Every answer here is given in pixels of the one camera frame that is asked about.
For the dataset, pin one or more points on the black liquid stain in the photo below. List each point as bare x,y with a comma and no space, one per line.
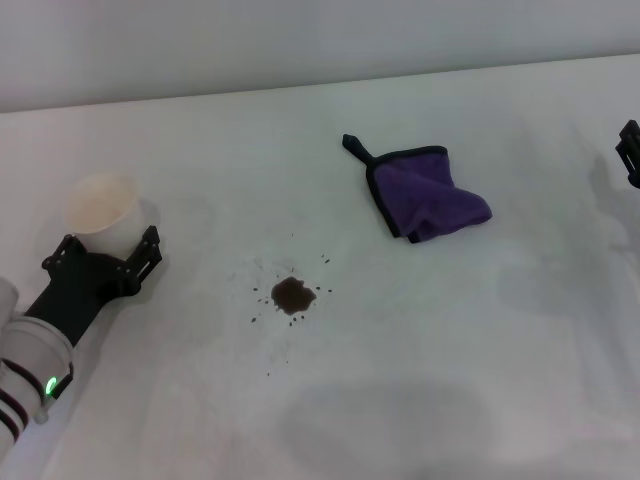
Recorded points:
292,296

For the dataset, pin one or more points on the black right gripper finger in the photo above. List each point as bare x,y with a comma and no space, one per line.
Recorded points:
631,150

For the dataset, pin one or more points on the white paper cup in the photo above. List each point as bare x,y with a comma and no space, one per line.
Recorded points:
107,210

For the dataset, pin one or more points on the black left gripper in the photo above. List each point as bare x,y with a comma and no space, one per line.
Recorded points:
75,292

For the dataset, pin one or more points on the purple rag with black trim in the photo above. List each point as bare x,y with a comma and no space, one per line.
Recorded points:
425,195

